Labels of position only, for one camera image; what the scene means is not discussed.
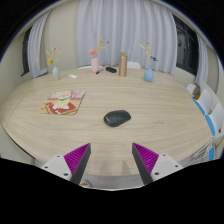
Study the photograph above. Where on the cartoon-print mouse pad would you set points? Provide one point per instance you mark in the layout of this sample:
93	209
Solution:
63	101

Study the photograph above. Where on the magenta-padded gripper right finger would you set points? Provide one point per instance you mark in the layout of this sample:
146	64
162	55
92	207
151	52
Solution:
165	164

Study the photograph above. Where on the pink vase with orange flowers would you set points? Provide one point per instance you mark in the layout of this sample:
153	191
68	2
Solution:
95	65

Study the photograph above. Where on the wide white curtain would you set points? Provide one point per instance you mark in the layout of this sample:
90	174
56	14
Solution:
126	30

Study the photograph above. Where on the blue vase with dried flowers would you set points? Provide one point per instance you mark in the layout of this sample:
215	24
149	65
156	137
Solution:
149	75

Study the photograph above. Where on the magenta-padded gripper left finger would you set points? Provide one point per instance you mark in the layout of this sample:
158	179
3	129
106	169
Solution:
56	164

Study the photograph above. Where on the green vase with yellow flowers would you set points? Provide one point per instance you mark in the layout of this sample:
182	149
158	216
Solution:
56	74

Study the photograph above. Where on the black computer mouse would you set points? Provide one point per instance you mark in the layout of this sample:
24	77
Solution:
116	118

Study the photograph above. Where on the copper insulated bottle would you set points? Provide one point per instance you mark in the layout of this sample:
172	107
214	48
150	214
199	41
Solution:
123	65

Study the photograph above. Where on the black rectangular case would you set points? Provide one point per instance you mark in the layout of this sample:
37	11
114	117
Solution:
111	69

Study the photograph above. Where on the narrow white curtain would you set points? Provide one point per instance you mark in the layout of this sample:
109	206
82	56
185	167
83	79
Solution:
202	63
36	50

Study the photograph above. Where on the white chair back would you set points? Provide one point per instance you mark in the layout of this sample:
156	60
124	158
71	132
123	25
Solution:
85	67
134	65

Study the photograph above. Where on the white remote control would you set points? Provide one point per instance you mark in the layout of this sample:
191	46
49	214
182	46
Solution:
72	76

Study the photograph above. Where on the dark marker pen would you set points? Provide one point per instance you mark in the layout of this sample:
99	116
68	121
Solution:
99	71

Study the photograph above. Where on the dark window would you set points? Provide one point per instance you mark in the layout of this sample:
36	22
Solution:
186	46
25	53

